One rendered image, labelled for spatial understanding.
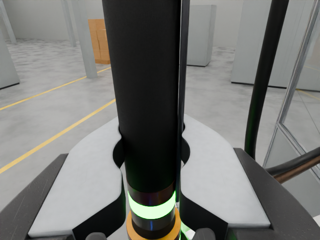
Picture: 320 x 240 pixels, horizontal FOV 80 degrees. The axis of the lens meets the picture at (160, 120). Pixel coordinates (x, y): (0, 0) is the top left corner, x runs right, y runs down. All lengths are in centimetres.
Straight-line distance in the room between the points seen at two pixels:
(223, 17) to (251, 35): 684
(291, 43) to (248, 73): 108
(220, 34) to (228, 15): 99
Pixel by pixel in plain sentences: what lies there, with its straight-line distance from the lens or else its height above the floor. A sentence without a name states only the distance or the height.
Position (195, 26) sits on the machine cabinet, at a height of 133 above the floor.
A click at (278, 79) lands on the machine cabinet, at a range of 574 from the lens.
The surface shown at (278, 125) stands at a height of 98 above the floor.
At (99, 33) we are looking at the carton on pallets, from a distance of 831.
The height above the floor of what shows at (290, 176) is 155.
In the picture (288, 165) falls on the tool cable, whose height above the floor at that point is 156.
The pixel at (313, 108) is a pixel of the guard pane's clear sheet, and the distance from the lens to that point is 137.
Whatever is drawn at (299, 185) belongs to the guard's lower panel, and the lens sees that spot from 145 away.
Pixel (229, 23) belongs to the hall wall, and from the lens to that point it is 1221.
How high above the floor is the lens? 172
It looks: 29 degrees down
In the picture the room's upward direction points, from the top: 1 degrees counter-clockwise
